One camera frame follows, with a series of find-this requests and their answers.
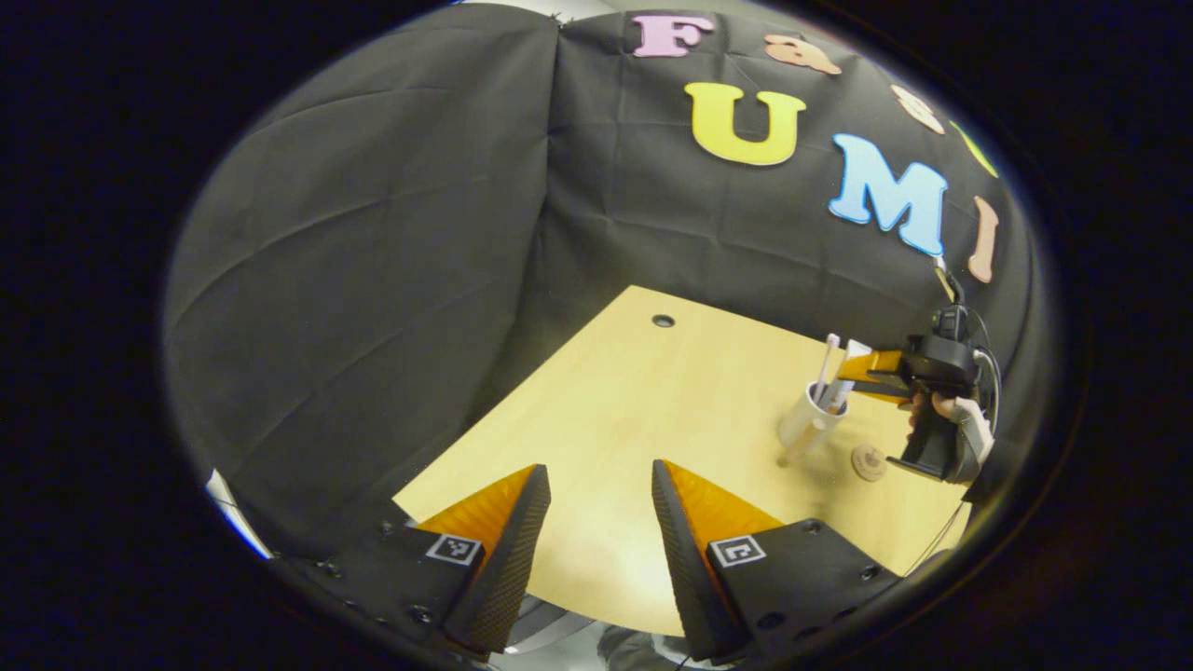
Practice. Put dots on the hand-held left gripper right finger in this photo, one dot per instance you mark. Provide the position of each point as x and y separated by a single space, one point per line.
685 568

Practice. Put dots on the white toothbrush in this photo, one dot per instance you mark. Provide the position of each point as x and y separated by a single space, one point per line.
828 359

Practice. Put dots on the white toothpaste tube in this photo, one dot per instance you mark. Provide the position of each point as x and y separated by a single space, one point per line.
843 391

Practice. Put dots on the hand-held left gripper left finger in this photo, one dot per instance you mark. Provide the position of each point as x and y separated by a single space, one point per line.
508 559

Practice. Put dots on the light wooden desktop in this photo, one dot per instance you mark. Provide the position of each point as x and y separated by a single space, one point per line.
652 401

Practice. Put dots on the person's grey clothing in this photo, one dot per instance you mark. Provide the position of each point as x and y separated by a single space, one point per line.
643 645

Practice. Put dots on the black backdrop cloth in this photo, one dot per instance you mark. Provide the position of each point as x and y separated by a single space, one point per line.
373 233

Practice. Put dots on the round wooden coaster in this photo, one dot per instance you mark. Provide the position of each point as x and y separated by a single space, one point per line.
869 463

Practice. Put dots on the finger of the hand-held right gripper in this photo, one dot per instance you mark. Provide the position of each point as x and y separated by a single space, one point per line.
876 368

